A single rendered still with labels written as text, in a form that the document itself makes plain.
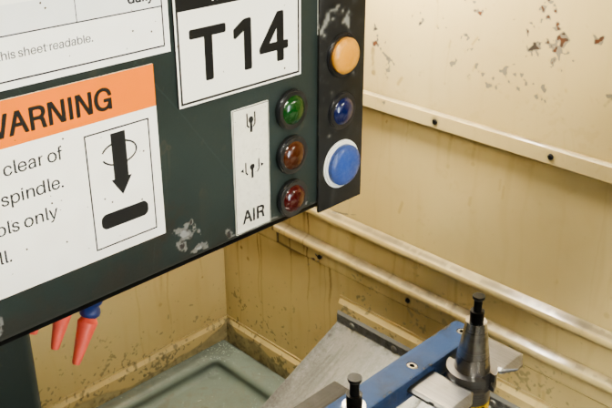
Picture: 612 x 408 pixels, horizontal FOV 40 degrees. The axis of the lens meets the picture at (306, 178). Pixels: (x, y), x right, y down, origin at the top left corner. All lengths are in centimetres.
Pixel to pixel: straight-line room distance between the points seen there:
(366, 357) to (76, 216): 132
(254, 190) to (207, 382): 157
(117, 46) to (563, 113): 95
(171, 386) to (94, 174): 162
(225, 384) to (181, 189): 160
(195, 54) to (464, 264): 110
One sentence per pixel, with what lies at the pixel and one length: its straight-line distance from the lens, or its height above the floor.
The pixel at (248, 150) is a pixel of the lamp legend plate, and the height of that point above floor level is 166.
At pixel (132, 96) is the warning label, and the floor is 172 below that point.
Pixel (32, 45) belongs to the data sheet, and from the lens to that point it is 43.
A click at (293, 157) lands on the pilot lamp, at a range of 56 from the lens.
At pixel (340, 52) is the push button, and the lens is 56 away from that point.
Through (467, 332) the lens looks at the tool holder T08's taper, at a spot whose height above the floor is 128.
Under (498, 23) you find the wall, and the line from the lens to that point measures 135.
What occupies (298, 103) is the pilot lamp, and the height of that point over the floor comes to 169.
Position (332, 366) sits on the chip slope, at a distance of 175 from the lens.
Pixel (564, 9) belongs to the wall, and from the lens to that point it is 129.
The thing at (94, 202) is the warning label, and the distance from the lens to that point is 48.
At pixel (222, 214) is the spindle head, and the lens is 54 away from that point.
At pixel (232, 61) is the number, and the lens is 51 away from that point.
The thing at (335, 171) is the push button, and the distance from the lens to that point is 59.
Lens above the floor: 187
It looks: 24 degrees down
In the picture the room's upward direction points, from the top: straight up
